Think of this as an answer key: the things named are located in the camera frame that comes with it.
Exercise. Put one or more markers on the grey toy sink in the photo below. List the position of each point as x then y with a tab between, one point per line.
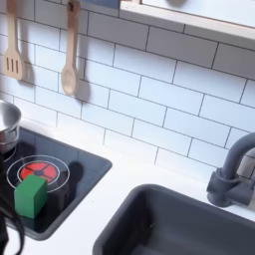
186	225

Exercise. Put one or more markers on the steel pot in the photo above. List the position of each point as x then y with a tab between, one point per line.
8	123

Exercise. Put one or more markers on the grey toy tap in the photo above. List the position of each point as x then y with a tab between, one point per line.
229	186

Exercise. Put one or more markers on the wooden slotted spatula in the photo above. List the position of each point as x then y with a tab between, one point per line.
12	33

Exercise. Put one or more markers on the green toy block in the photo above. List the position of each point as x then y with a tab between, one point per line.
30	199

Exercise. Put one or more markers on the black toy stove top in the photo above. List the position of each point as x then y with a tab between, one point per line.
84	167

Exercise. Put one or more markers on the light wooden shelf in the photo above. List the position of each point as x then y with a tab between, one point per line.
199	20

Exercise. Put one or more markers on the wooden spoon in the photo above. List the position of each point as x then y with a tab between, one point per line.
69	79

